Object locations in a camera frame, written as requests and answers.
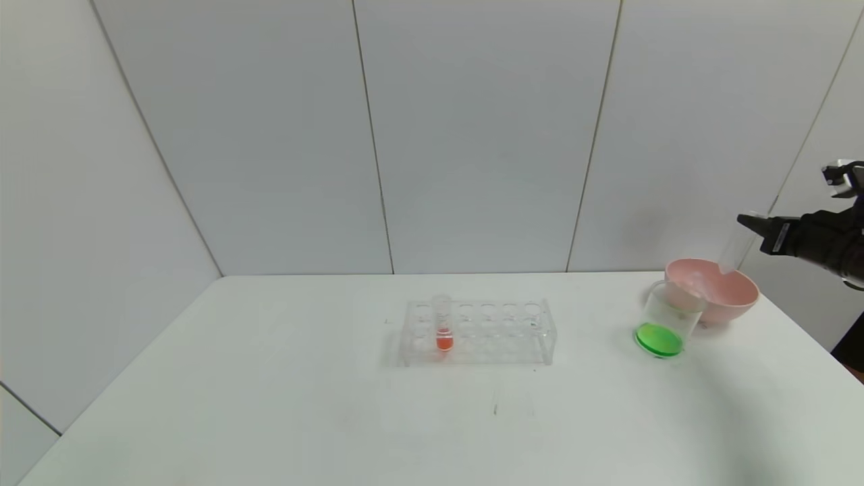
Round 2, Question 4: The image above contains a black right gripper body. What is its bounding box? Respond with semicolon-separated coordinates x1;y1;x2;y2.
759;209;857;271

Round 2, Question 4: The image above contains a test tube with blue pigment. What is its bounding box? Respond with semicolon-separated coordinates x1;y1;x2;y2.
718;215;762;275

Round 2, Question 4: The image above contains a clear glass beaker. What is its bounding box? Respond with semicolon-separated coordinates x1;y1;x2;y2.
633;280;708;359

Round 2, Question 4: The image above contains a clear plastic test tube rack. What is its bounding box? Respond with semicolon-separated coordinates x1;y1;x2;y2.
398;299;557;367

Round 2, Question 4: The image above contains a test tube with red pigment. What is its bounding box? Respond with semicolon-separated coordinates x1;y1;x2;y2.
432;294;454;352

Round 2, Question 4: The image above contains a pink bowl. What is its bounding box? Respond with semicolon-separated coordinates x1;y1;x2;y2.
665;258;761;326

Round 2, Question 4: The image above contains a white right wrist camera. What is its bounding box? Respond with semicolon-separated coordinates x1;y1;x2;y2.
821;160;864;198

